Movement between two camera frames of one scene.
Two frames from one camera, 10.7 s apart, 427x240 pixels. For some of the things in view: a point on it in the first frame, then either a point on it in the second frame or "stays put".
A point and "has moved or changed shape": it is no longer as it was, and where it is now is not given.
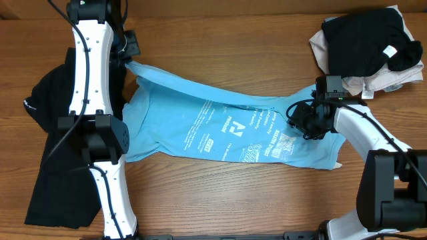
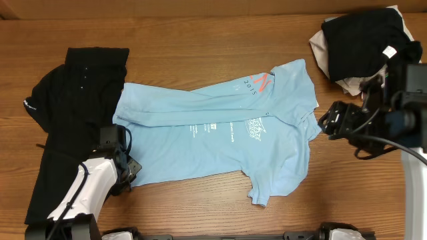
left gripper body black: (123, 58) to (132, 167)
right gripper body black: (309, 123) to (348, 117)
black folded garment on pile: (359, 44) stays put
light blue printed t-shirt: (171, 117) has moved or changed shape
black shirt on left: (63, 191) stays put
